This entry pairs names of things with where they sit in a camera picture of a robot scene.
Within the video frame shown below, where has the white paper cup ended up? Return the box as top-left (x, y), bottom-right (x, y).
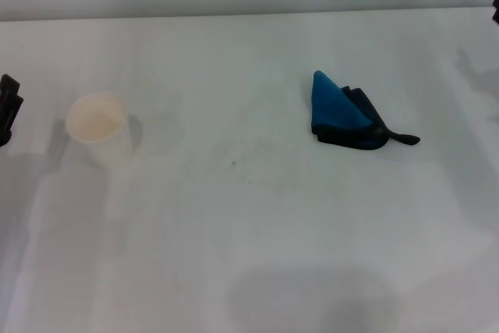
top-left (65, 92), bottom-right (132, 168)

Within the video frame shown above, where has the blue rag with dark trim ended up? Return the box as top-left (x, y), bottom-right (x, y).
top-left (310, 69), bottom-right (421, 153)

